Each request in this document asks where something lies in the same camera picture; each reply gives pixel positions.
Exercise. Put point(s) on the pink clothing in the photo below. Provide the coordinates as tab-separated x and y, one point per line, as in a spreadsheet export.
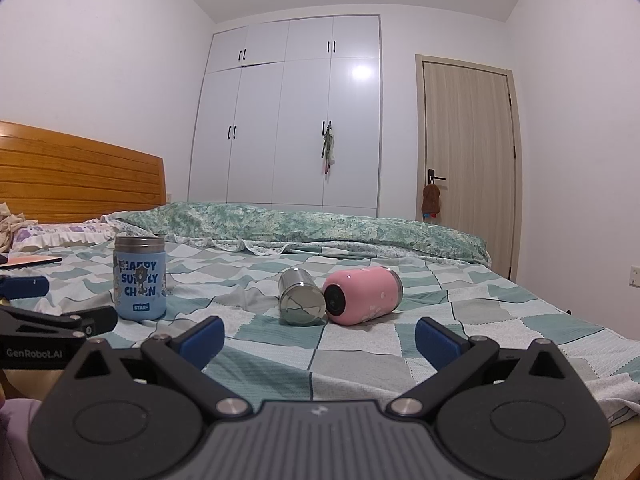
17	440

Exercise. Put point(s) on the pink cup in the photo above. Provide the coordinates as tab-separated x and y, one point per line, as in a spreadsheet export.
367	295

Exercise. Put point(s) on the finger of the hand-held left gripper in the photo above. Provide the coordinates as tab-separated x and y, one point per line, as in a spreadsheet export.
97	319
20	287

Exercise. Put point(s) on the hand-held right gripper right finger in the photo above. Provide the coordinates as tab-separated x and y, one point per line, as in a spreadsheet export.
439	344

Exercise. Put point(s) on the green floral quilt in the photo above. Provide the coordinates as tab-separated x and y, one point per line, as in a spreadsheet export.
310	227

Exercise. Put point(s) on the blue printed cup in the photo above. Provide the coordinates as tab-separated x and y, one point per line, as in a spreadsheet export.
140	280

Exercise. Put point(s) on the beige wooden door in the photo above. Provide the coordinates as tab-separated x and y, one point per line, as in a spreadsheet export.
467	160

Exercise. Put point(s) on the white wardrobe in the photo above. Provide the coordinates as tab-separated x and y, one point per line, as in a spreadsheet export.
285	125

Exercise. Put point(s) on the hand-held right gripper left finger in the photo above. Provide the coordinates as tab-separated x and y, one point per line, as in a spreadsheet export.
204	341

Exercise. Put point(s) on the purple floral pillow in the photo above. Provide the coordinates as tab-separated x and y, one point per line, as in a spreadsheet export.
65	234

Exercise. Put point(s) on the wooden headboard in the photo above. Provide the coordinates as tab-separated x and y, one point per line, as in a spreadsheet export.
75	180

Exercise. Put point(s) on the stainless steel cup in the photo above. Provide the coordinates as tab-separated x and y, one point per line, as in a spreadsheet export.
300	302

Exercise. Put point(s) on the pink flat book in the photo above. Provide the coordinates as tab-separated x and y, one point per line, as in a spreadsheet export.
32	260

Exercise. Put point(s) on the beige crumpled cloth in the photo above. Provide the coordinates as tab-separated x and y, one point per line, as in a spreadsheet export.
12	227

